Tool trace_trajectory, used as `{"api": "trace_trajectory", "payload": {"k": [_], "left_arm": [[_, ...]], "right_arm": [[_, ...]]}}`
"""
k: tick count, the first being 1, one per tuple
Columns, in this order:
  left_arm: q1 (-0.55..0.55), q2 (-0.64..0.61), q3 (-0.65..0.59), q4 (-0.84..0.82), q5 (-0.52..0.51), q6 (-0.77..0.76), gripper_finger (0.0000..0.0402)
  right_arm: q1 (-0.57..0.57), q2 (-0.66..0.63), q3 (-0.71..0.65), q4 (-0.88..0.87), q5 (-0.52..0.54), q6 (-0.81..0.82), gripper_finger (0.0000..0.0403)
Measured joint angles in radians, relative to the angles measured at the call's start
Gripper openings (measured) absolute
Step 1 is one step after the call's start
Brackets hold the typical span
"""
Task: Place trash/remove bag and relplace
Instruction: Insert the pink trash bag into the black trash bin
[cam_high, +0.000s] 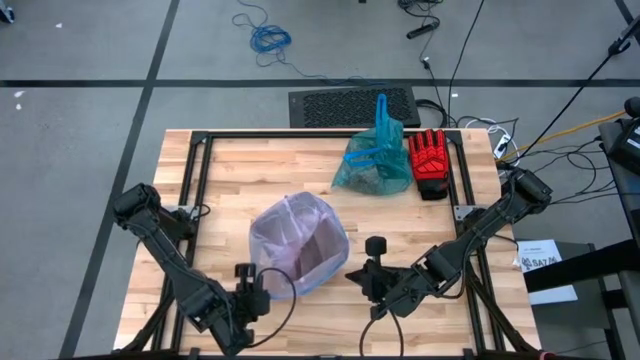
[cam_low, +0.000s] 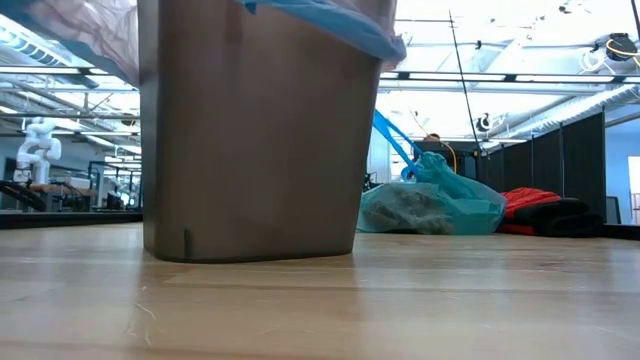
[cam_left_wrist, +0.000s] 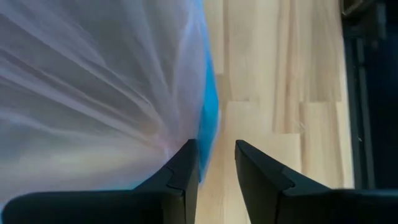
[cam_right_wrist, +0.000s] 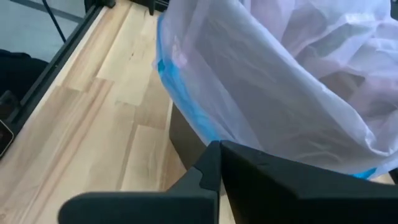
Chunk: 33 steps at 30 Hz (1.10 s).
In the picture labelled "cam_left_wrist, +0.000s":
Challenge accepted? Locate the black table edge bar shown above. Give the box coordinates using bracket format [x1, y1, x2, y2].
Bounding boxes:
[340, 0, 398, 190]

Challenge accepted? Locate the pink trash bag blue hem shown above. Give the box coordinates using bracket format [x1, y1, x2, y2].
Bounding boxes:
[0, 0, 221, 203]

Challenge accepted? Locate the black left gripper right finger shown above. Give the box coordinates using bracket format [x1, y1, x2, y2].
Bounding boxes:
[234, 139, 398, 224]

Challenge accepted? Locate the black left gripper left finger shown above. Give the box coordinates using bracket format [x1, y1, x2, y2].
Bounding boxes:
[1, 138, 200, 224]

